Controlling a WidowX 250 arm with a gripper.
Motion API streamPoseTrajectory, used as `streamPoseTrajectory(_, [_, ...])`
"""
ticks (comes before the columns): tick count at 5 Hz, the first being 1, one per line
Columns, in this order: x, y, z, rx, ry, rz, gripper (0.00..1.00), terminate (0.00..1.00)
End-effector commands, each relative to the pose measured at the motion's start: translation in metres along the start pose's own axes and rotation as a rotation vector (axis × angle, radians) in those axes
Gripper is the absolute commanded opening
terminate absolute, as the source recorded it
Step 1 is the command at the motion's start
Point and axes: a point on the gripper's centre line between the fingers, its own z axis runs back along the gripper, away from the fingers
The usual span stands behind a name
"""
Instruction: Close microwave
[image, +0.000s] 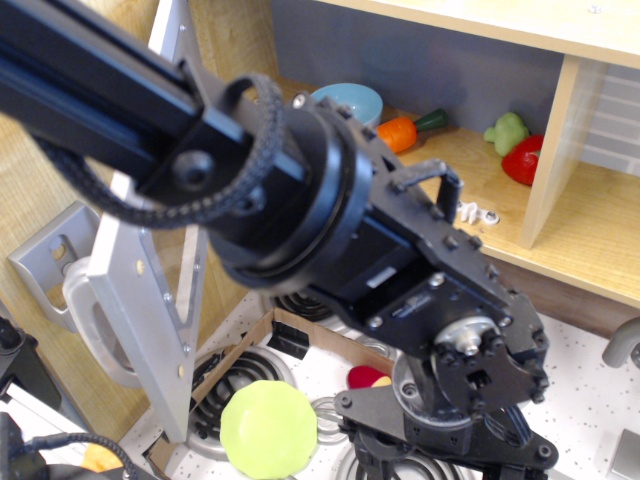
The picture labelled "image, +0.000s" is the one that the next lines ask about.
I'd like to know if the grey faucet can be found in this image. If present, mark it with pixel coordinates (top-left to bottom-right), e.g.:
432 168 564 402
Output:
602 317 640 368

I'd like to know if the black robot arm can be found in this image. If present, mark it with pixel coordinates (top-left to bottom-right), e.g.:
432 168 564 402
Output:
1 1 558 479

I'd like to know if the front left stove burner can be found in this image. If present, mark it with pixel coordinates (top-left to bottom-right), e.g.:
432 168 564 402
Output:
186 346 296 461

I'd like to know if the red toy pepper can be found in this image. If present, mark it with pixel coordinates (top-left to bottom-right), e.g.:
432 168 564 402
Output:
501 135 544 186

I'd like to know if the stove burner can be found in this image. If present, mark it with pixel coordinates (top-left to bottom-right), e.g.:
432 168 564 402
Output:
334 447 481 480
262 293 333 322
186 346 296 461

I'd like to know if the black device at left edge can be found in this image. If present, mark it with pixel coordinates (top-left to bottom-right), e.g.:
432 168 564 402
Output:
1 317 62 410

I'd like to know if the black braided cable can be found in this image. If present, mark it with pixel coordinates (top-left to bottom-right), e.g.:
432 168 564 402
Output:
34 73 286 230

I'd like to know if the rear left stove burner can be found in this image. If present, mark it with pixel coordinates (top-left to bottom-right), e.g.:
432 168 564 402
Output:
262 293 333 322

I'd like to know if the orange toy carrot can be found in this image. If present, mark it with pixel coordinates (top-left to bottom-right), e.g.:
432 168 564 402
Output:
377 109 449 153

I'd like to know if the green plastic plate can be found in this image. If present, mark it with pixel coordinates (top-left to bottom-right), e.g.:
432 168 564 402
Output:
220 380 317 479

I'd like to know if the wooden toy shelf cabinet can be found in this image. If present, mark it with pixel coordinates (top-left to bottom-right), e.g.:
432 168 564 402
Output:
189 1 639 306

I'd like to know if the green toy broccoli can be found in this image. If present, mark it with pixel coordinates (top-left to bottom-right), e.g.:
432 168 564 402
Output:
483 112 530 157

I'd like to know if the front right stove burner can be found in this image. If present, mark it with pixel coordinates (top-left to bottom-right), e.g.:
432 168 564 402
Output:
334 447 481 480

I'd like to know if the white door latch clip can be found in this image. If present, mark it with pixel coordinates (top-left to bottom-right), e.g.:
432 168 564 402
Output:
457 201 500 226

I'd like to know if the red toy potato half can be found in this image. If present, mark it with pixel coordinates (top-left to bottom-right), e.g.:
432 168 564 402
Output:
347 365 392 389

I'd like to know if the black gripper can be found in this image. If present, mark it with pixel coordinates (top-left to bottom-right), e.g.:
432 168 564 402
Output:
334 352 559 479

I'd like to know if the grey microwave door with handle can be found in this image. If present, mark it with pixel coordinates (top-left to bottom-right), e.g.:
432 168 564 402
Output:
62 0 209 444

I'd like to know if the orange object bottom left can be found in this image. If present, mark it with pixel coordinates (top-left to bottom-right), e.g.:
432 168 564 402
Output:
80 443 123 473

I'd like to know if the grey wall phone holder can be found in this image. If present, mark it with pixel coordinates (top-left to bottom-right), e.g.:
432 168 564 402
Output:
8 201 100 333

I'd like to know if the grey stove knob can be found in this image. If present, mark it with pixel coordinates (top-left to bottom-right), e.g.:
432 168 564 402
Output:
311 397 348 446

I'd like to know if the light blue bowl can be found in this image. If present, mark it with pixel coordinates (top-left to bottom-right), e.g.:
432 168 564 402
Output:
311 83 383 127

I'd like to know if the cardboard box tray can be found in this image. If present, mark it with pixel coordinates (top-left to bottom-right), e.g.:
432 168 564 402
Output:
145 309 397 479

